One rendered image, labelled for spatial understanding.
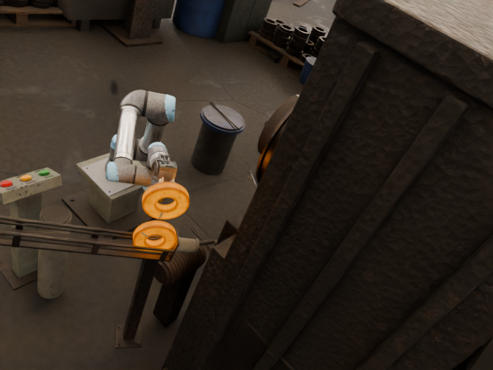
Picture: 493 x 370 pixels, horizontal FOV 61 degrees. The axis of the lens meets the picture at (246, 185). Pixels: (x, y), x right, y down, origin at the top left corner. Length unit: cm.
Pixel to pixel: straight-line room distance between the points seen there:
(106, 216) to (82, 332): 68
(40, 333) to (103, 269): 44
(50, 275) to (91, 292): 27
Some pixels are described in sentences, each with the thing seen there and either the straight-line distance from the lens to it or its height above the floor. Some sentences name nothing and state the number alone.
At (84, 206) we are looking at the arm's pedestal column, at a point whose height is 2.
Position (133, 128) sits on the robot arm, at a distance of 184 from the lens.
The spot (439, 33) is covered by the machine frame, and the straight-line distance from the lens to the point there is 86.
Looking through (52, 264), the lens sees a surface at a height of 27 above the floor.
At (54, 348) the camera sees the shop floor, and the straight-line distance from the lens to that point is 214.
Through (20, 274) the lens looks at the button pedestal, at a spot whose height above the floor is 3.
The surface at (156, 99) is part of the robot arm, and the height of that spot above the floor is 92.
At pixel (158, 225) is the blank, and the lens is 154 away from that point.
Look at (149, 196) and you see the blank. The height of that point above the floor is 94.
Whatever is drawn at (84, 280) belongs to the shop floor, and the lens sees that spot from 233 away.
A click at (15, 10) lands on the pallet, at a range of 445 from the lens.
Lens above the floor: 190
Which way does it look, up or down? 37 degrees down
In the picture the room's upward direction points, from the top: 24 degrees clockwise
